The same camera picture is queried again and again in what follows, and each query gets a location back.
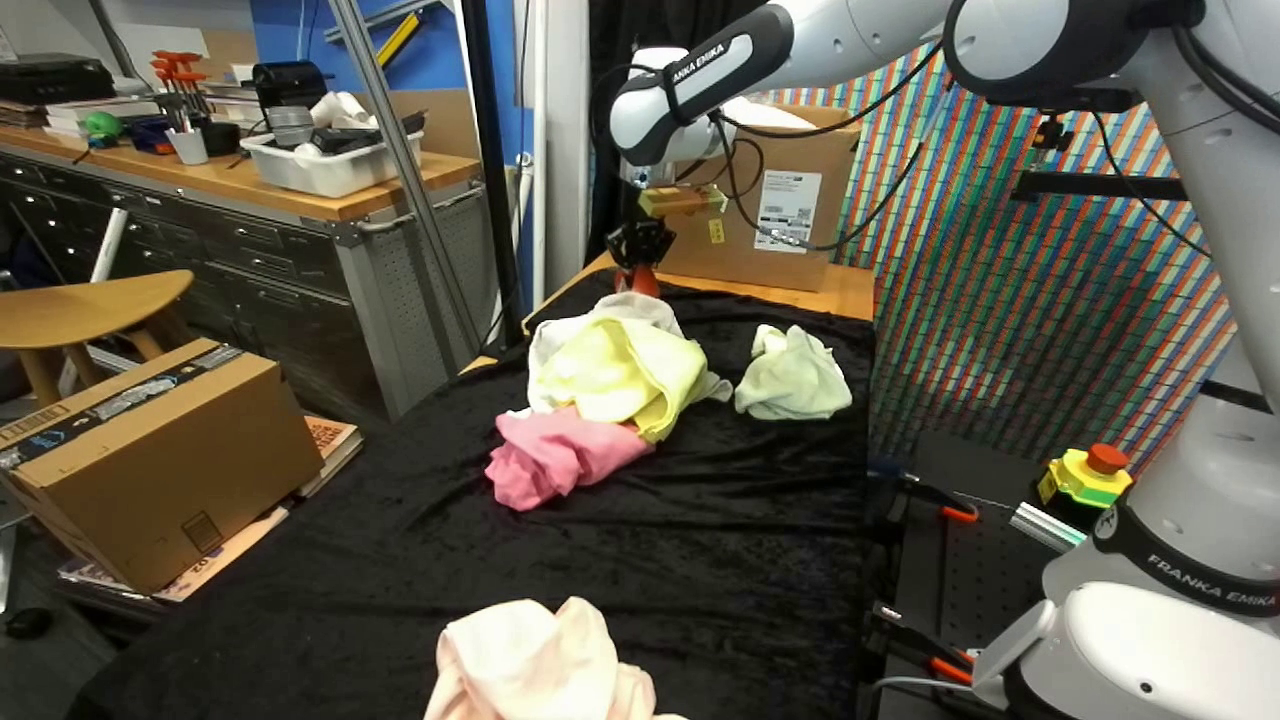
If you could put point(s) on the black box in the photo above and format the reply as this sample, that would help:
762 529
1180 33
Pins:
288 86

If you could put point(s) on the wooden stool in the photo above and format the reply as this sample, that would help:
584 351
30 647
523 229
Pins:
80 307

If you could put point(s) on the pale green white cloth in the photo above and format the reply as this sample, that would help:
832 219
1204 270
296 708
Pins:
792 374

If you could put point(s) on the yellow red emergency stop button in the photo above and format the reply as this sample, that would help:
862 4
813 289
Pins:
1084 474

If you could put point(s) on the black flat case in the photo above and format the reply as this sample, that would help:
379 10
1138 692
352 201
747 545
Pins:
55 82

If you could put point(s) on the grey workbench with wooden top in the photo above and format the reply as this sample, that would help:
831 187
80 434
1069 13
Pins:
162 201

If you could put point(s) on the yellow cloth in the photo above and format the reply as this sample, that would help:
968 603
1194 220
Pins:
625 383

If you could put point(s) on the white cup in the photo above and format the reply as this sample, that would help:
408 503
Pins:
189 145

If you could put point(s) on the cardboard box with white label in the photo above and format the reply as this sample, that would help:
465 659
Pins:
801 201

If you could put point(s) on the black velvet tablecloth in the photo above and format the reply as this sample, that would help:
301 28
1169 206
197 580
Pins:
666 575

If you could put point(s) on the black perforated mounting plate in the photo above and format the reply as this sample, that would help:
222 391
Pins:
973 585

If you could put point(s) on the pink cloth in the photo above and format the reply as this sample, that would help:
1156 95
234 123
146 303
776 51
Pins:
563 453

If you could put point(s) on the white plastic bin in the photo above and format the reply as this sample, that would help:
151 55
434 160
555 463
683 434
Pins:
320 165

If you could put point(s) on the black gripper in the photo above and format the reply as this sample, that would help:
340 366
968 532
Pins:
643 236

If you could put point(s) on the peach cloth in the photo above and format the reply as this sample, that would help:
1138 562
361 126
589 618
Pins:
535 661

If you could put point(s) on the black vertical pole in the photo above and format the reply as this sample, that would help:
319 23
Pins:
488 174

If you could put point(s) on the long cardboard box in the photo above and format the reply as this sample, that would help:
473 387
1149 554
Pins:
134 465

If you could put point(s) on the small orange figure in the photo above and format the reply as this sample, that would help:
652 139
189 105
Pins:
177 69

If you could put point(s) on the orange plush with green stem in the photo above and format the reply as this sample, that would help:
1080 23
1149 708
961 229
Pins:
643 280

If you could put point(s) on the tan wrist camera mount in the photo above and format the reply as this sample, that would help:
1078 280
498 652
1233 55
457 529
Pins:
683 201

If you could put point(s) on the silver metal pole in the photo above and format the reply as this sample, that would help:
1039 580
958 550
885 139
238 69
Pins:
393 145

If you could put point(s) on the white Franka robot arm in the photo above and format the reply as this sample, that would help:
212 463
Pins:
693 82

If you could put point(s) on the black horizontal bar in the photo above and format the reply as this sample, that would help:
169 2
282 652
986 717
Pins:
1121 187

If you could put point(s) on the large white waffle towel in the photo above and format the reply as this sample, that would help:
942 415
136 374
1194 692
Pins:
563 342

